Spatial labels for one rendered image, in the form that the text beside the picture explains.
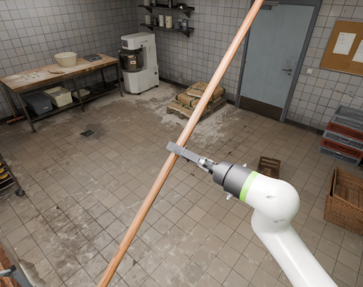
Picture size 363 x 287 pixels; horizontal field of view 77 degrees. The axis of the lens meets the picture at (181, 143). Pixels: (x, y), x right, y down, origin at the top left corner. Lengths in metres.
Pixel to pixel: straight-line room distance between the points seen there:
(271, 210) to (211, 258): 2.15
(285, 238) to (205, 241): 2.15
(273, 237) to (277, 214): 0.11
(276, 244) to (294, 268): 0.07
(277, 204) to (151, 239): 2.34
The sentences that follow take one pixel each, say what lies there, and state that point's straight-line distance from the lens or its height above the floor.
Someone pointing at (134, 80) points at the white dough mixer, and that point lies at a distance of 5.81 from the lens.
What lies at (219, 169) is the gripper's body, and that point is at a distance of 0.67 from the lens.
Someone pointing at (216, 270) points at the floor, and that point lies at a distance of 2.70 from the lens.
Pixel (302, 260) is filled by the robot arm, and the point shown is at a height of 1.86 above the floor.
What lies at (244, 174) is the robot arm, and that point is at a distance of 0.65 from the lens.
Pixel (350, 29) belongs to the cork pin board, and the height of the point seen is 1.80.
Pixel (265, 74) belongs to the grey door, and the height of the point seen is 0.87.
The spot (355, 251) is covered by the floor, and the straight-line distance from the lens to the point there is 3.36.
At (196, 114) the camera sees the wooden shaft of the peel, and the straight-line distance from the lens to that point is 0.79.
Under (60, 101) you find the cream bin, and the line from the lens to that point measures 5.38.
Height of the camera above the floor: 2.44
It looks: 37 degrees down
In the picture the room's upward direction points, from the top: straight up
